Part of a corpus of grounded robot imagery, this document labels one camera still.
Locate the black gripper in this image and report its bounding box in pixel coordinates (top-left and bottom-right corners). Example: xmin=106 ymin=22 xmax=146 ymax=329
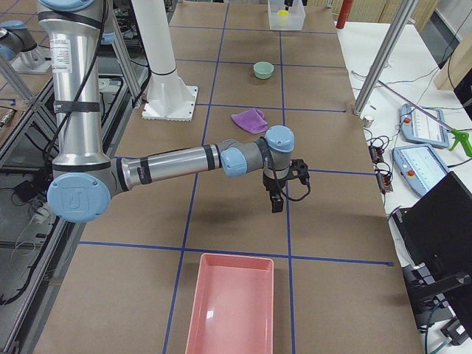
xmin=263 ymin=173 xmax=288 ymax=213

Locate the yellow plastic cup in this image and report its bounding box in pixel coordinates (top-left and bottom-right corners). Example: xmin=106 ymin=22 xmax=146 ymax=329
xmin=277 ymin=10 xmax=290 ymax=26

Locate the green ceramic bowl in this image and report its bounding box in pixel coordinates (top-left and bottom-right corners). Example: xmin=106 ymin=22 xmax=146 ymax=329
xmin=253 ymin=61 xmax=274 ymax=80

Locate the clear plastic storage box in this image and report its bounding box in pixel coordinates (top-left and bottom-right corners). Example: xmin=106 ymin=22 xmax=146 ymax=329
xmin=267 ymin=0 xmax=305 ymax=31

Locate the red fire extinguisher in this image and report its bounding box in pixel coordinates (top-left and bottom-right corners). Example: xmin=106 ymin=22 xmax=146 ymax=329
xmin=336 ymin=0 xmax=354 ymax=30

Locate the purple cloth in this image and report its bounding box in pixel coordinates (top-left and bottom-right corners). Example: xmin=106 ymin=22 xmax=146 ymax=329
xmin=231 ymin=108 xmax=268 ymax=134

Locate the pink plastic bin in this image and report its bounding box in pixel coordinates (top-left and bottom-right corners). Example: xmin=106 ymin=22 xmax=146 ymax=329
xmin=185 ymin=253 xmax=274 ymax=353

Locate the small metal cylinder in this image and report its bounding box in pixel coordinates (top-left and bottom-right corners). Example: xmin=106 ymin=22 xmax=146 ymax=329
xmin=362 ymin=115 xmax=374 ymax=128

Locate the teach pendant near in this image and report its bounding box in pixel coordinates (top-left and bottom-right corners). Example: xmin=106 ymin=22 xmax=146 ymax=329
xmin=392 ymin=143 xmax=450 ymax=197

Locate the teach pendant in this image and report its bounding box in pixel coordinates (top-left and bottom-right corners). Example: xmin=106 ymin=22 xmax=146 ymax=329
xmin=392 ymin=143 xmax=450 ymax=197
xmin=400 ymin=103 xmax=449 ymax=148

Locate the teach pendant far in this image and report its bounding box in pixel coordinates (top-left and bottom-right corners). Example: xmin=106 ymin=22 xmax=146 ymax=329
xmin=400 ymin=103 xmax=449 ymax=148

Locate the black monitor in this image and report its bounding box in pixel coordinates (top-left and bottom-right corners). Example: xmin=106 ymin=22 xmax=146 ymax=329
xmin=393 ymin=171 xmax=471 ymax=334

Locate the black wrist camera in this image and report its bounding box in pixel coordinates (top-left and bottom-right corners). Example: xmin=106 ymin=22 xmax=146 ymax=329
xmin=291 ymin=159 xmax=310 ymax=187

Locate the aluminium frame post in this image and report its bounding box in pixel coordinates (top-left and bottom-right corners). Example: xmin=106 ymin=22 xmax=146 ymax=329
xmin=353 ymin=0 xmax=418 ymax=116

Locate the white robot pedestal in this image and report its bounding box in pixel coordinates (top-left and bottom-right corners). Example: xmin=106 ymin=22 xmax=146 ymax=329
xmin=132 ymin=0 xmax=198 ymax=122

